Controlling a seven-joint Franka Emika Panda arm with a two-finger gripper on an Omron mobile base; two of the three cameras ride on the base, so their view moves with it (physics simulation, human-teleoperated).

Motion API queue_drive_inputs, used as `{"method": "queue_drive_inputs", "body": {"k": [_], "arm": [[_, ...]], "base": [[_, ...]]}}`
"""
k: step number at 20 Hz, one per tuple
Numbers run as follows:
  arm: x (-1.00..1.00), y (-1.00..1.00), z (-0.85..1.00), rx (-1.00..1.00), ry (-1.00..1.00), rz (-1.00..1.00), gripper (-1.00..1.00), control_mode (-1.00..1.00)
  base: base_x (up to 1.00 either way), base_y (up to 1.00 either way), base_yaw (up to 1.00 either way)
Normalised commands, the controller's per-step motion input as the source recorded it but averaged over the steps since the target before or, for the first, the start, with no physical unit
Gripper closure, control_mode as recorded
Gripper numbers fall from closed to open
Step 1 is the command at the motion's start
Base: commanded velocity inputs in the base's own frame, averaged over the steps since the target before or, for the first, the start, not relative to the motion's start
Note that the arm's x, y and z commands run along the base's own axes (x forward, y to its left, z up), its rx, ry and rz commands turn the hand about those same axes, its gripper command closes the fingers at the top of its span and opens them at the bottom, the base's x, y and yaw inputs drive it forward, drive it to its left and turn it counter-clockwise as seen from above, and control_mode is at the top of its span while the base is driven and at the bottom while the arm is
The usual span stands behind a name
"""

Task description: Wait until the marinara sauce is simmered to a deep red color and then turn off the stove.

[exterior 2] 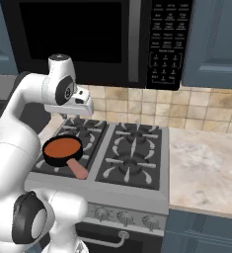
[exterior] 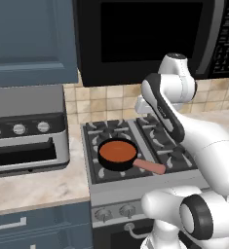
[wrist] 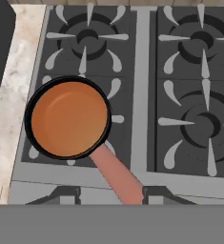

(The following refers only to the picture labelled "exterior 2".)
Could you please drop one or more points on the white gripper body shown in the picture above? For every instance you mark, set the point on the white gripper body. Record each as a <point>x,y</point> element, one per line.
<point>75,109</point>

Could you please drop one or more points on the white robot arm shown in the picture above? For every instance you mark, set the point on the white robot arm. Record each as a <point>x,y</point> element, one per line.
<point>18,138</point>

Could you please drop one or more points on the grey stove with black hob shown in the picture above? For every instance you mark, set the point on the grey stove with black hob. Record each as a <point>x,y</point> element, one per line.
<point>134,158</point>

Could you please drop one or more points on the grey stove knob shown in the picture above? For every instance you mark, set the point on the grey stove knob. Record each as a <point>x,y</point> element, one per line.
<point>151,222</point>
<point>101,214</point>
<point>124,217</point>

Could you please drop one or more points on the dark grey countertop appliance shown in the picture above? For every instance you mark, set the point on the dark grey countertop appliance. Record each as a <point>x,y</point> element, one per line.
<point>38,115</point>

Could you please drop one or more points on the black microwave oven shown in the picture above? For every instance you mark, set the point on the black microwave oven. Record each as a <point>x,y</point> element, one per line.
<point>88,33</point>

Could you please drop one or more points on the black oven door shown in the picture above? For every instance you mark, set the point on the black oven door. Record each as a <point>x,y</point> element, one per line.
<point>143,242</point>

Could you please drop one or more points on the blue base cupboard drawer front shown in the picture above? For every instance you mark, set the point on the blue base cupboard drawer front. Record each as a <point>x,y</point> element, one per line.
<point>199,234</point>

